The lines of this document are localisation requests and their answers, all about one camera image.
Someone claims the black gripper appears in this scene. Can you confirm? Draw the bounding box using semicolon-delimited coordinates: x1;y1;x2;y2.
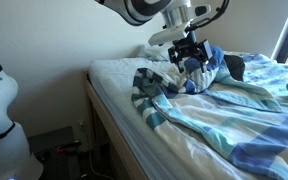
167;30;214;74

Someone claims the mattress with pale blue sheet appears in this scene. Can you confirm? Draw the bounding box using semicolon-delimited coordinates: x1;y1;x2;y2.
88;56;218;180

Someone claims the blue white checked duvet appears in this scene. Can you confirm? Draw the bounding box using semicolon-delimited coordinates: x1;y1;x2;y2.
131;45;288;180

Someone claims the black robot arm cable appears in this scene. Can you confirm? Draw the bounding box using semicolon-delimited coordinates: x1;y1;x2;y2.
186;0;231;32

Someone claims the dark navy garment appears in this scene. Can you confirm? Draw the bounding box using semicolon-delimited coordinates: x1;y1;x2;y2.
223;54;247;83

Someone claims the light wooden bed frame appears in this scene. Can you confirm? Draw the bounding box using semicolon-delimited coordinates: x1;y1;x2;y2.
82;69;149;180

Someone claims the red black clamp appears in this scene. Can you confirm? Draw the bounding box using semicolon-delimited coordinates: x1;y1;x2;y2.
56;140;84;155

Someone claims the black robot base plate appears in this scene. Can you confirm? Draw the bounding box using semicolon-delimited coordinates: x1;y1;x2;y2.
27;125;92;180

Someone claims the pale blue pillow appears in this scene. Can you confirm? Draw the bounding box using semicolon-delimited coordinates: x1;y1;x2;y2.
137;43;172;63

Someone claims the white floor cable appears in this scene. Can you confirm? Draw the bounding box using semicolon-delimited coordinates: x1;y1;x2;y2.
79;121;116;180

